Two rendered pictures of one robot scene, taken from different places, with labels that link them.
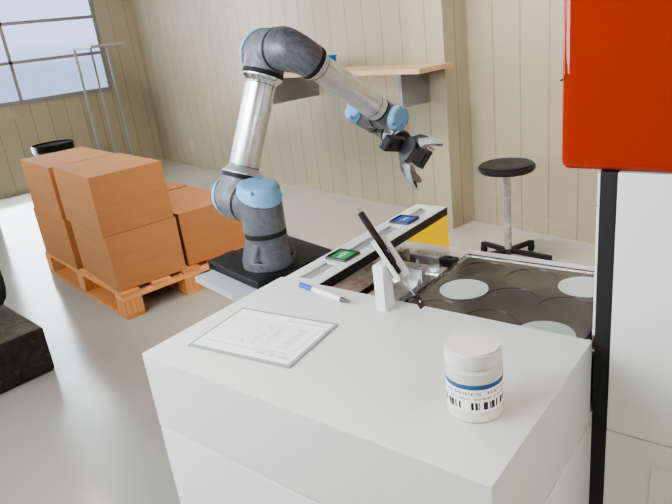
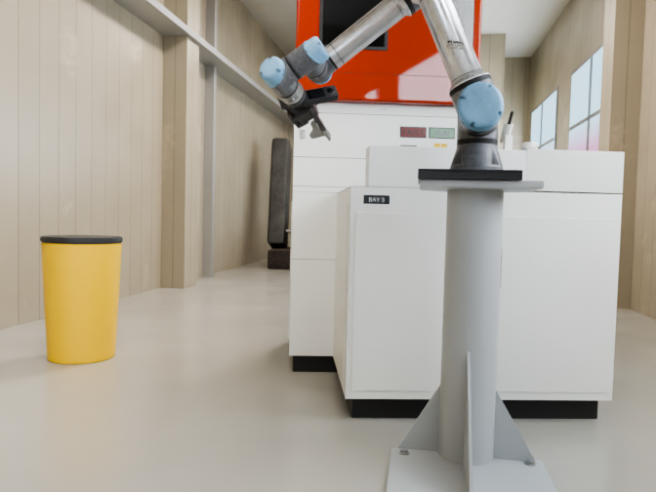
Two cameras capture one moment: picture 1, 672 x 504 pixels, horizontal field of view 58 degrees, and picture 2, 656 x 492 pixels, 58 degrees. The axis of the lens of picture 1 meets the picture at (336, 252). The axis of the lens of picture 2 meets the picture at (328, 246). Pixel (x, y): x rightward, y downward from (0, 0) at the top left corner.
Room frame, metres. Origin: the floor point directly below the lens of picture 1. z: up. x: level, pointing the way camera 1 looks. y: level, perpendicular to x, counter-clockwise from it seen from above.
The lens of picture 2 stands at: (3.10, 1.14, 0.71)
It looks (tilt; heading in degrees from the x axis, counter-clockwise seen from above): 3 degrees down; 226
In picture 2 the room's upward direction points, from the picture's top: 1 degrees clockwise
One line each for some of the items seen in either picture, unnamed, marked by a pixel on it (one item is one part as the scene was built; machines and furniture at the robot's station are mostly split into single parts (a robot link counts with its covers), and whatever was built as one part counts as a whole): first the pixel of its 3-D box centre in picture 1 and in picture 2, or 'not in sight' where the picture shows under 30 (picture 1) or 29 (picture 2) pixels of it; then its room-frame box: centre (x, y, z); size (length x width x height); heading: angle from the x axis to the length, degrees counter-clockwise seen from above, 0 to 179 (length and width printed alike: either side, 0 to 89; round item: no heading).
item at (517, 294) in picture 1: (510, 299); not in sight; (1.08, -0.33, 0.90); 0.34 x 0.34 x 0.01; 50
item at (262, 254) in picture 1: (267, 245); (476, 157); (1.60, 0.19, 0.89); 0.15 x 0.15 x 0.10
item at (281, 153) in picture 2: not in sight; (304, 202); (-2.32, -5.07, 0.90); 1.08 x 1.06 x 1.80; 128
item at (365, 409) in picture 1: (356, 386); (538, 177); (0.85, -0.01, 0.89); 0.62 x 0.35 x 0.14; 50
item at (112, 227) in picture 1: (133, 213); not in sight; (4.02, 1.32, 0.42); 1.42 x 1.01 x 0.84; 35
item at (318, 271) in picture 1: (376, 265); (444, 169); (1.37, -0.09, 0.89); 0.55 x 0.09 x 0.14; 140
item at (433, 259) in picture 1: (427, 258); not in sight; (1.36, -0.22, 0.89); 0.08 x 0.03 x 0.03; 50
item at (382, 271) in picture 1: (390, 274); (506, 141); (0.96, -0.09, 1.03); 0.06 x 0.04 x 0.13; 50
